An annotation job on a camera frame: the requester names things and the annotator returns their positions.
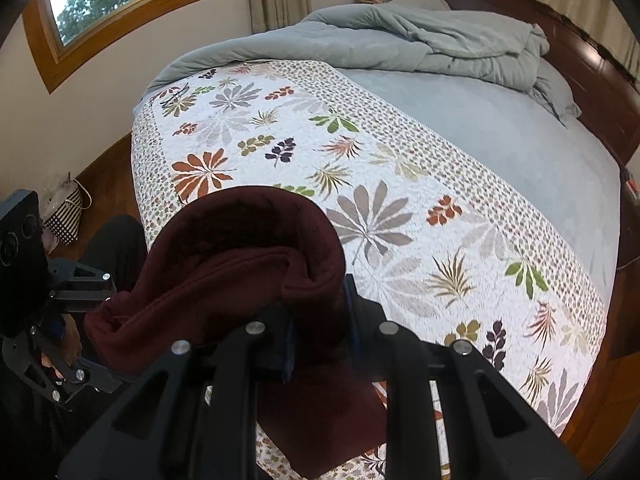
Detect checkered bag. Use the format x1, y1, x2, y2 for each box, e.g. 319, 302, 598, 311
42, 172, 93, 247

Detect grey-blue comforter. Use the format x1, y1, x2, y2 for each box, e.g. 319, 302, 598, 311
147, 0, 583, 121

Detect floral quilt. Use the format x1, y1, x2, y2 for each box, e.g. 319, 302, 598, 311
131, 60, 608, 480

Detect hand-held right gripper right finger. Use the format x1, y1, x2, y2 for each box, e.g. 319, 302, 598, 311
344, 275, 586, 480

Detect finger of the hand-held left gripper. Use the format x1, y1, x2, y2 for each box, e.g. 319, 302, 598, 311
49, 257, 118, 313
0, 332, 123, 411

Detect maroon pants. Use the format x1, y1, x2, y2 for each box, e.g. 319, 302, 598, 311
84, 186, 396, 478

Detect light blue bed sheet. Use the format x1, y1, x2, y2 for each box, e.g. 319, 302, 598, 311
345, 57, 623, 306

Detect person's left hand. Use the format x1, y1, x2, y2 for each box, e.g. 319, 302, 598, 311
40, 316, 85, 381

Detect dark wooden bed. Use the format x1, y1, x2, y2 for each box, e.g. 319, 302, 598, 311
427, 0, 640, 466

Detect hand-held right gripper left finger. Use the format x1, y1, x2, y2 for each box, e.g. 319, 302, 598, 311
57, 302, 297, 480

